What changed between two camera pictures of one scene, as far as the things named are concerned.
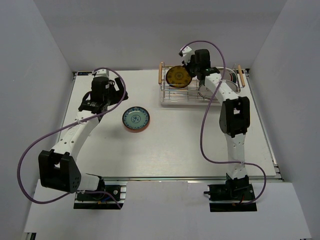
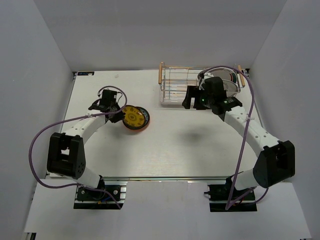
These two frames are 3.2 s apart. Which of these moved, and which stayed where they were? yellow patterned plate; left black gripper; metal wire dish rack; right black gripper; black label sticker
Moved: left black gripper; right black gripper; yellow patterned plate
Stayed: metal wire dish rack; black label sticker
